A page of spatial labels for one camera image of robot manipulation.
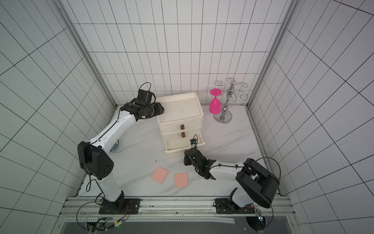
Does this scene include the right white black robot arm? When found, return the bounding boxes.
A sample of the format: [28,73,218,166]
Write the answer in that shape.
[184,146,280,214]

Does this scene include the cabinet drawer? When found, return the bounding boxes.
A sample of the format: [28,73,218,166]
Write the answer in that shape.
[164,136,192,159]

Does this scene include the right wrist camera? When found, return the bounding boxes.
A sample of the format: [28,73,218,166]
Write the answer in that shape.
[190,138,198,148]

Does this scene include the white plastic drawer cabinet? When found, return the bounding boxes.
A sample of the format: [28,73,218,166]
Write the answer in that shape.
[156,92,204,141]

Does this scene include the pink plastic goblet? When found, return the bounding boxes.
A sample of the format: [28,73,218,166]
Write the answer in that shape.
[209,88,222,115]

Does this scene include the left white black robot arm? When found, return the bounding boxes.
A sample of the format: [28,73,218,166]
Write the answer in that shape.
[78,99,164,214]

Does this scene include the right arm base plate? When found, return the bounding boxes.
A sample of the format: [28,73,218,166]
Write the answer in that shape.
[213,199,255,215]

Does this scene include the chrome glass holder stand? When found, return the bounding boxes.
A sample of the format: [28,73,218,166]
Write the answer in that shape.
[214,78,248,124]

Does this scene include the pink sticky notes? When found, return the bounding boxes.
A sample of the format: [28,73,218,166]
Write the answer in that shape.
[174,173,189,188]
[151,166,169,184]

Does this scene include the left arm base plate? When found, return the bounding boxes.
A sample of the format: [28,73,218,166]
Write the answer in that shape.
[98,198,141,215]

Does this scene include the aluminium mounting rail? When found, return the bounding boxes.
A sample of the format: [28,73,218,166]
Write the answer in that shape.
[56,196,296,227]

